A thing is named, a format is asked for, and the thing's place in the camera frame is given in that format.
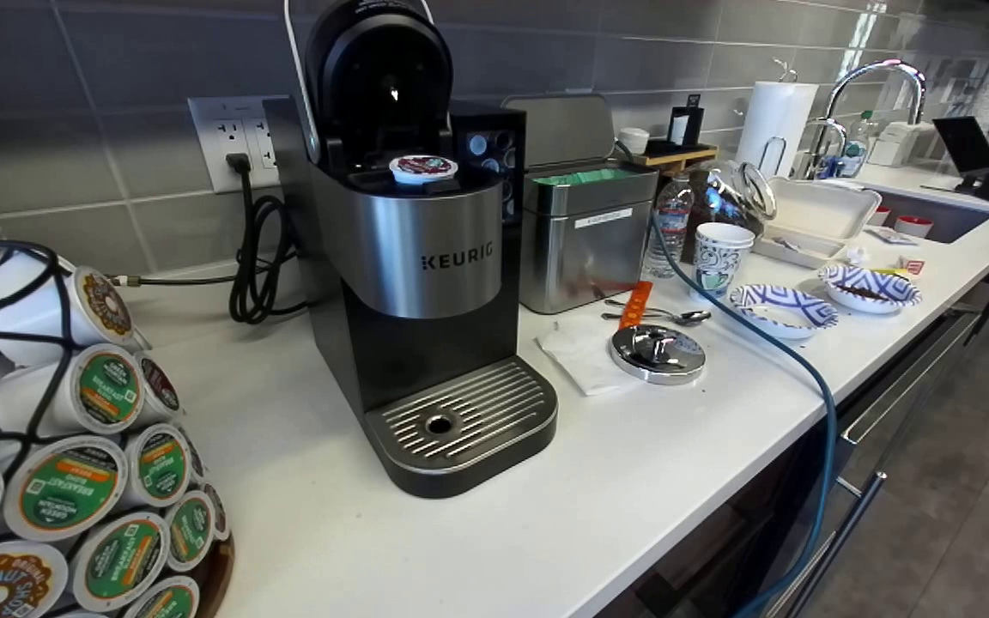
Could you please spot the silver lid with knob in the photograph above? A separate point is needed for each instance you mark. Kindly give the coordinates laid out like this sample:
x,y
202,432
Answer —
x,y
658,353

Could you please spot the white takeout container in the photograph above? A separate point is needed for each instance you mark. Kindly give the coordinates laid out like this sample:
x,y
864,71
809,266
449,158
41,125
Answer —
x,y
820,212

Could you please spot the green lid coffee pod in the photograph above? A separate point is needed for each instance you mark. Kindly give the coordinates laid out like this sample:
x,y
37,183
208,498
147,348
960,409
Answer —
x,y
108,391
66,488
222,514
116,562
167,603
191,530
159,465

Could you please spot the dark red lid coffee pod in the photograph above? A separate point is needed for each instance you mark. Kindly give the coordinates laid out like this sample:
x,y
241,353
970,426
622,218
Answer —
x,y
159,385

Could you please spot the Keurig coffee maker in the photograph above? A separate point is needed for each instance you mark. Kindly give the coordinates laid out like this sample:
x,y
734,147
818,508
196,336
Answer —
x,y
427,253

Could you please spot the white paper napkin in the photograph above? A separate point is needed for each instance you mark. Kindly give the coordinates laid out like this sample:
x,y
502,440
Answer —
x,y
578,357

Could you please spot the silver metal tin box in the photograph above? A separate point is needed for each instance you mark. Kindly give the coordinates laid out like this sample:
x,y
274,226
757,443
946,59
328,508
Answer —
x,y
581,260

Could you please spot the white pod in coffee maker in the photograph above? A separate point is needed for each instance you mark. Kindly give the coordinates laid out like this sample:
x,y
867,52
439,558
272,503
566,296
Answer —
x,y
422,168

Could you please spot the grey metal box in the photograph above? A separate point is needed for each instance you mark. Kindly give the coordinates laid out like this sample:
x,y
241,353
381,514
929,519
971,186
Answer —
x,y
564,133

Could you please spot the metal spoon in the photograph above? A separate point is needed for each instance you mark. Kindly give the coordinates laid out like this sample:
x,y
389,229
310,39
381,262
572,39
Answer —
x,y
686,315

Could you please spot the small white cup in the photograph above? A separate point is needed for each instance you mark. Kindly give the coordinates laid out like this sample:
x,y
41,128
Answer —
x,y
634,141

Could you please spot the patterned paper cup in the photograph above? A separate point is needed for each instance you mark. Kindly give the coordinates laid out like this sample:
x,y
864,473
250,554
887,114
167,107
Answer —
x,y
721,260

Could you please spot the wooden holder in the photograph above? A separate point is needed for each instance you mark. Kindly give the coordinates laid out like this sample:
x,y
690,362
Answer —
x,y
678,156

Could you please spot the black bottle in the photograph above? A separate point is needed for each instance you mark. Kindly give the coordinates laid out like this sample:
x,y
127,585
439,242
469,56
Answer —
x,y
684,123

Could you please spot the white paper towel roll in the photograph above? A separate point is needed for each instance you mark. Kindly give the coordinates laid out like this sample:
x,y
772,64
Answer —
x,y
772,123

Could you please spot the sink basin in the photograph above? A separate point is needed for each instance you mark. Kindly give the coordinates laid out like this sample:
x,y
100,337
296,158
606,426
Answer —
x,y
940,218

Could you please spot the black laptop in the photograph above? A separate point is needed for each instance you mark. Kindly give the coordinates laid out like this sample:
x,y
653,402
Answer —
x,y
963,141

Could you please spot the white wall outlet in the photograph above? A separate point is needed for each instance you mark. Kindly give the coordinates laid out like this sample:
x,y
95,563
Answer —
x,y
214,125

